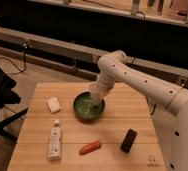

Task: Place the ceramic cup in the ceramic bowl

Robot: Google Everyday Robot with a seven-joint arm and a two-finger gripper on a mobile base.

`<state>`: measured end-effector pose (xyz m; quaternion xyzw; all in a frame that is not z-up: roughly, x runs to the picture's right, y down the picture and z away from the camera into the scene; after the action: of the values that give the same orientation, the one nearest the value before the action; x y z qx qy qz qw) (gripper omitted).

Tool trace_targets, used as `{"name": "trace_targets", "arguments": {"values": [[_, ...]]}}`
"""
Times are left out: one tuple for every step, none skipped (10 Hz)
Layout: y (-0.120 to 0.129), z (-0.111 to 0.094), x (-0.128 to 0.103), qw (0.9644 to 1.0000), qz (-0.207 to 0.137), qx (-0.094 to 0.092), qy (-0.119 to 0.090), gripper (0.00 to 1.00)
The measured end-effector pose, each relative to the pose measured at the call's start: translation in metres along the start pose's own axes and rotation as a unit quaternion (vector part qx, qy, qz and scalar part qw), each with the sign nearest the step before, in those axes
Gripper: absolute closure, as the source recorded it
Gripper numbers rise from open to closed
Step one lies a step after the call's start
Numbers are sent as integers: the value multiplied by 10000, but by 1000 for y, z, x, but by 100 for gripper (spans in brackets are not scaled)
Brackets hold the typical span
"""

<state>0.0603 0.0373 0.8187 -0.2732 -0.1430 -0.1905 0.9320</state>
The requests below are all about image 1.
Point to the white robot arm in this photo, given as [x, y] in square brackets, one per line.
[172, 97]

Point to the white sponge block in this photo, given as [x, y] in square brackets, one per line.
[54, 105]

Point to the orange carrot toy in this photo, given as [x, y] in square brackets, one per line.
[90, 147]

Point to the black rectangular box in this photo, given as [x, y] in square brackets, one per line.
[128, 141]

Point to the white tube bottle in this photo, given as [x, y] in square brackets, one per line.
[54, 150]

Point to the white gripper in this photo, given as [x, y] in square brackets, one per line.
[98, 90]

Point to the green ceramic bowl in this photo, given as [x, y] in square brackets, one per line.
[85, 110]

